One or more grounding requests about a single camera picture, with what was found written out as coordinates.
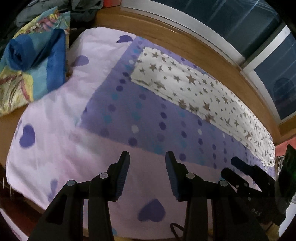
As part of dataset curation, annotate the pink red hanging cloth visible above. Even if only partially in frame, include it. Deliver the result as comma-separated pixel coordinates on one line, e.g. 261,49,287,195
275,142,295,157

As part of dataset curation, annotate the colourful blue yellow blanket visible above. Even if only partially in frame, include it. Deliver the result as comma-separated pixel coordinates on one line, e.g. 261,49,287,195
1,7,71,115

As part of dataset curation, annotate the purple dotted bed sheet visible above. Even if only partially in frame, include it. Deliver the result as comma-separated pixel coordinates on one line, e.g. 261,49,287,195
6,27,274,240

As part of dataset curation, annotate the white framed window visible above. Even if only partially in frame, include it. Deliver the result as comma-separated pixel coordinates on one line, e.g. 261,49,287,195
121,1,295,123

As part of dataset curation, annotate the black cable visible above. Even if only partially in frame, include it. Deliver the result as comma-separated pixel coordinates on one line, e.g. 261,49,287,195
170,222,186,241

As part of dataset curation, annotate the white star-patterned garment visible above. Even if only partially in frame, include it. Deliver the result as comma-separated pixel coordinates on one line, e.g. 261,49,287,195
131,47,275,167

